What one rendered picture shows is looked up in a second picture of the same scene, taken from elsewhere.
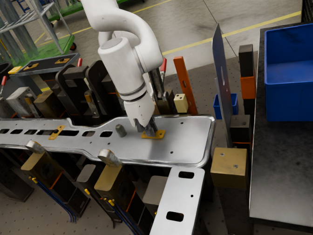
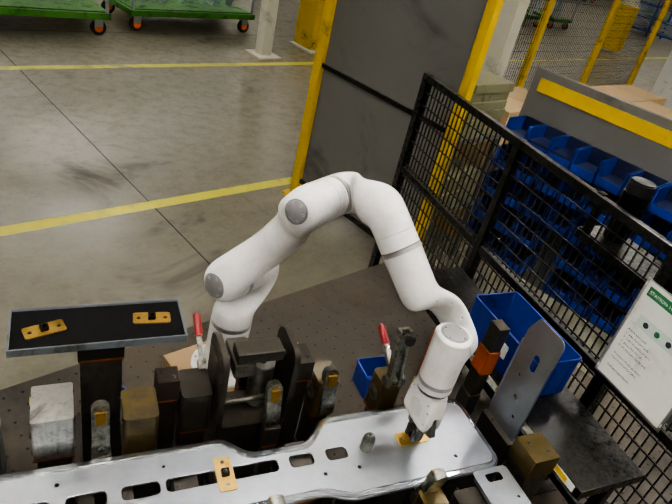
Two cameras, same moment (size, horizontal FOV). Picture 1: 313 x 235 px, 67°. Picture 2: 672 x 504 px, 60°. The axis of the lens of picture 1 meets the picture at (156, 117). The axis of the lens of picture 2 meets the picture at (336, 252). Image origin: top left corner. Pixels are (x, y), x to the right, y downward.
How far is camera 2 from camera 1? 1.27 m
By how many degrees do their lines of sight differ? 51
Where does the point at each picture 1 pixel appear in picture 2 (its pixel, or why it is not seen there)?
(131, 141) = (389, 454)
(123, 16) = (453, 299)
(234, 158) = (541, 444)
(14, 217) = not seen: outside the picture
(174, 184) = (493, 490)
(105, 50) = (463, 344)
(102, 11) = (438, 293)
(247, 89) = (489, 365)
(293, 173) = (576, 446)
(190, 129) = (447, 421)
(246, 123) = not seen: hidden behind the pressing
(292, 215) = (600, 479)
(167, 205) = not seen: outside the picture
